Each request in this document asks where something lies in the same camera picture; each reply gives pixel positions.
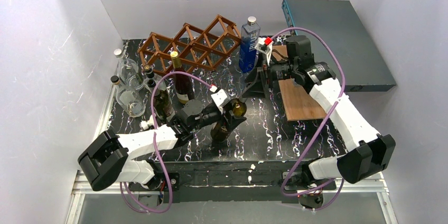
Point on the dark wine bottle gold cap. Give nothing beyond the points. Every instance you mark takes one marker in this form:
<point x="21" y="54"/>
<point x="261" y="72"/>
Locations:
<point x="183" y="84"/>

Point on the blue transparent bottle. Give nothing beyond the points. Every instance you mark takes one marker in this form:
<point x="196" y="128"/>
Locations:
<point x="249" y="35"/>

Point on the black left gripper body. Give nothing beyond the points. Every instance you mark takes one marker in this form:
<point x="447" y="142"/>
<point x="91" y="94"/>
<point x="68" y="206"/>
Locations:
<point x="222" y="114"/>

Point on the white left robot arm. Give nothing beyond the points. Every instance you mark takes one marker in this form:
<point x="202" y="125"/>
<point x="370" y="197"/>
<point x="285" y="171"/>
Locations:
<point x="112" y="157"/>

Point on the clear bottle silver cap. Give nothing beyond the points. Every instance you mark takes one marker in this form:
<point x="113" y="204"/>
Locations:
<point x="128" y="71"/>

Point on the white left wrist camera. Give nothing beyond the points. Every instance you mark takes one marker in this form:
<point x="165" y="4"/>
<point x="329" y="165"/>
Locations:
<point x="220" y="98"/>

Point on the brown wooden wine rack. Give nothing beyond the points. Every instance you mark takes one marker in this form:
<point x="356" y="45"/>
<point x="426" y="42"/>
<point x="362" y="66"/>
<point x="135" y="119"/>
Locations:
<point x="198" y="49"/>

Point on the clear bottle white gold label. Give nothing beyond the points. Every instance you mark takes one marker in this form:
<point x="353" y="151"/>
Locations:
<point x="128" y="98"/>

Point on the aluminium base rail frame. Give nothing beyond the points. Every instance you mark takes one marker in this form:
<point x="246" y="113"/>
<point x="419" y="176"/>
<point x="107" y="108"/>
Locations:
<point x="226" y="183"/>

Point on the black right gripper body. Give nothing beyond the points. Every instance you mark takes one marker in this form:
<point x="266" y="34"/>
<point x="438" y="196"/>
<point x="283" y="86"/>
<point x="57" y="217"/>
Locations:
<point x="264" y="74"/>

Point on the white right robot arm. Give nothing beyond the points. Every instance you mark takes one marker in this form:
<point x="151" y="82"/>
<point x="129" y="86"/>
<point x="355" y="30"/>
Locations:
<point x="369" y="151"/>

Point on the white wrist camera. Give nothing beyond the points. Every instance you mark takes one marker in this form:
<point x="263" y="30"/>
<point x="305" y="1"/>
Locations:
<point x="220" y="98"/>
<point x="264" y="48"/>

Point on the dark bottle black cap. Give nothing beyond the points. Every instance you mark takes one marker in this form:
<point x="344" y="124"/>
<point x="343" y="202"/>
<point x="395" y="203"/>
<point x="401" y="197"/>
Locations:
<point x="238" y="108"/>

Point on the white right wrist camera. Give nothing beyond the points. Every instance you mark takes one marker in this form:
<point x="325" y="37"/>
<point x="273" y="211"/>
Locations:
<point x="264" y="48"/>

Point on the dark bottle grey cap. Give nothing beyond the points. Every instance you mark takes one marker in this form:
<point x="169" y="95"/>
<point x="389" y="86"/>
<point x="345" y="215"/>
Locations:
<point x="162" y="101"/>

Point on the wooden board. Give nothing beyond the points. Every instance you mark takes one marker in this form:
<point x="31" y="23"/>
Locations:
<point x="298" y="104"/>

